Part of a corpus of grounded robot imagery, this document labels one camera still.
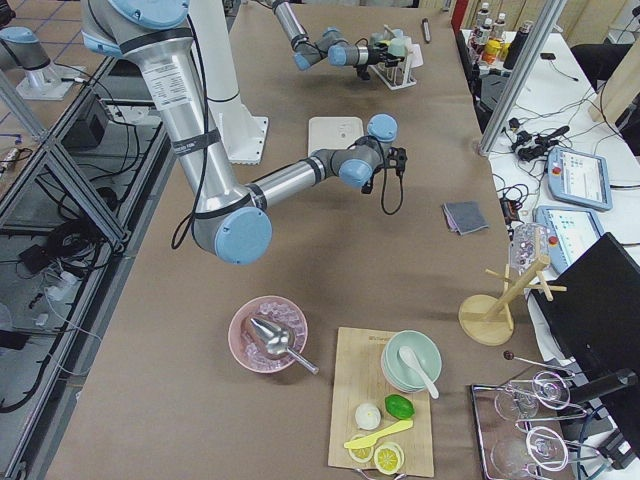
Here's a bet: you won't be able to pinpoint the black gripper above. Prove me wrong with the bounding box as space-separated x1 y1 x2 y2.
366 44 387 65

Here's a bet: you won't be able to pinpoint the green cup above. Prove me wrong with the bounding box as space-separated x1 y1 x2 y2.
387 38 406 58

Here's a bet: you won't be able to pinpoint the cream rabbit tray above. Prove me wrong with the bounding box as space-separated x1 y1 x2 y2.
307 116 364 156

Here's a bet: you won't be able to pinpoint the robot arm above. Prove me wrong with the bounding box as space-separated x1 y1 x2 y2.
266 1 389 72
81 1 406 265

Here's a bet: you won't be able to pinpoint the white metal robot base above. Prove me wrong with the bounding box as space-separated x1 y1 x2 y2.
226 114 269 165

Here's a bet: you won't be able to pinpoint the grey cup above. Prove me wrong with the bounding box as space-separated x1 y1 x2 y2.
369 32 386 45

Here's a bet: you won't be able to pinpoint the wooden cup tree stand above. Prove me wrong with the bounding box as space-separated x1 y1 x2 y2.
458 223 567 346

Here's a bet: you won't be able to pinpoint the silver metal pen tube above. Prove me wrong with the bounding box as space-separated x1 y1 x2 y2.
421 18 431 44

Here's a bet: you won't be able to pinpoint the black water bottle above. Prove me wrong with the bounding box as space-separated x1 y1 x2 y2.
503 20 534 70

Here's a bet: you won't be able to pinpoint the grey folded cloth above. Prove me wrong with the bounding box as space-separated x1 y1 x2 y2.
442 201 489 235

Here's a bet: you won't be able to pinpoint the blue teach pendant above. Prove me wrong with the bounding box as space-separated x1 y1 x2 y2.
547 146 613 211
534 206 604 274

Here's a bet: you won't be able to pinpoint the metal ice scoop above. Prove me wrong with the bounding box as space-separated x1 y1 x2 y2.
248 316 319 375

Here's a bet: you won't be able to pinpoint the white ceramic spoon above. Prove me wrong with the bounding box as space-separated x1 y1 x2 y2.
399 345 440 400

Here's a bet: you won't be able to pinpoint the pink ice bowl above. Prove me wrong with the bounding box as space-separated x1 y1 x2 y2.
228 295 308 374

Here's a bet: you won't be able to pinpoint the green stacked bowls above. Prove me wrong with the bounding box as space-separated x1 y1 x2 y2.
380 330 442 393

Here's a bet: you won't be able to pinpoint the black monitor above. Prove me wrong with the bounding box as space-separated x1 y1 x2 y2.
531 232 639 381

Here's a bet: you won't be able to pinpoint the green lime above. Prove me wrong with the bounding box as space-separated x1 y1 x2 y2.
384 394 415 420

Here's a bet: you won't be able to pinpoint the white garlic bulb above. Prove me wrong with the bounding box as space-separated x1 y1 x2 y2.
354 402 382 431

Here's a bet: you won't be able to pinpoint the wooden cutting board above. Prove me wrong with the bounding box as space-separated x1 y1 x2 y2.
328 327 435 477

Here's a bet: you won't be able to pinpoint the yellow plastic knife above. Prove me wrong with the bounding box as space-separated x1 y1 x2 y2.
343 419 414 450

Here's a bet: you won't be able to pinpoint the wine glass rack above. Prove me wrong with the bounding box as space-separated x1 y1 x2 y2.
467 349 640 480

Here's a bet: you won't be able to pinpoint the lemon slice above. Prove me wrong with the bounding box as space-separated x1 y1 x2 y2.
348 446 374 464
373 442 405 475

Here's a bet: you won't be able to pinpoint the white wire cup rack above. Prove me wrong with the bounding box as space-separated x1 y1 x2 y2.
372 25 416 90

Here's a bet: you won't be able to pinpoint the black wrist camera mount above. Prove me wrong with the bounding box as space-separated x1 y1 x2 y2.
386 147 408 179

